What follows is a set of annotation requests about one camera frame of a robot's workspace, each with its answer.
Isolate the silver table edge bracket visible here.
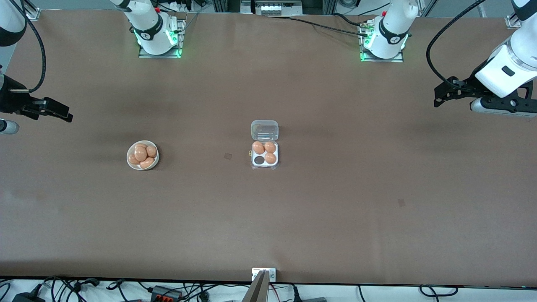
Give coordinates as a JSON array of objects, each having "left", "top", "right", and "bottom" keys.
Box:
[{"left": 252, "top": 268, "right": 276, "bottom": 282}]

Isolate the aluminium frame post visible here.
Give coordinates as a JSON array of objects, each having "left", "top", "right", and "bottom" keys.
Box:
[{"left": 212, "top": 0, "right": 254, "bottom": 14}]

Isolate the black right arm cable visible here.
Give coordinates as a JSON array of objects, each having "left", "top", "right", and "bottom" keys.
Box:
[{"left": 9, "top": 0, "right": 46, "bottom": 93}]

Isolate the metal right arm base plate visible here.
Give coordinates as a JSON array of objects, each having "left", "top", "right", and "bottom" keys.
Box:
[{"left": 138, "top": 17, "right": 185, "bottom": 58}]

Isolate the white round bowl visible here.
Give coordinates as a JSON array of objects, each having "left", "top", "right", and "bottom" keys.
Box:
[{"left": 127, "top": 140, "right": 160, "bottom": 171}]

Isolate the clear plastic egg box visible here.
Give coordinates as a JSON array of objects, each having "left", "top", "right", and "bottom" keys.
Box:
[{"left": 248, "top": 120, "right": 280, "bottom": 170}]

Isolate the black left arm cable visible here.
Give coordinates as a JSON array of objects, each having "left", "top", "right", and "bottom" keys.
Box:
[{"left": 426, "top": 0, "right": 489, "bottom": 84}]

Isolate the black power adapter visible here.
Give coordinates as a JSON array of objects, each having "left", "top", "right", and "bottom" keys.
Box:
[{"left": 12, "top": 291, "right": 46, "bottom": 302}]

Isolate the short black table cable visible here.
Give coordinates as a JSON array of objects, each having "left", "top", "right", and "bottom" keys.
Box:
[{"left": 334, "top": 13, "right": 370, "bottom": 26}]

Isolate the black plug connector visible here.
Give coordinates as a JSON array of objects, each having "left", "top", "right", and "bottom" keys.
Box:
[{"left": 73, "top": 278, "right": 101, "bottom": 292}]

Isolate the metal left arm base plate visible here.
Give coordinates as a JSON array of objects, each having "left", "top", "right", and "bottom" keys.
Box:
[{"left": 359, "top": 19, "right": 405, "bottom": 63}]

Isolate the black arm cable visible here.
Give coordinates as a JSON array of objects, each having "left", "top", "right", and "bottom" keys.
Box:
[
  {"left": 9, "top": 0, "right": 46, "bottom": 93},
  {"left": 426, "top": 0, "right": 489, "bottom": 84}
]

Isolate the long black table cable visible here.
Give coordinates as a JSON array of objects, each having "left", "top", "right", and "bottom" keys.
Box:
[{"left": 268, "top": 15, "right": 370, "bottom": 36}]

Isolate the aluminium profile bar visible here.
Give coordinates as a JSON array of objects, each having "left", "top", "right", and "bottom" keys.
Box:
[{"left": 242, "top": 271, "right": 270, "bottom": 302}]

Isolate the black red connector block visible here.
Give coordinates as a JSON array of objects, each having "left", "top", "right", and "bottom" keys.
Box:
[{"left": 150, "top": 285, "right": 183, "bottom": 301}]

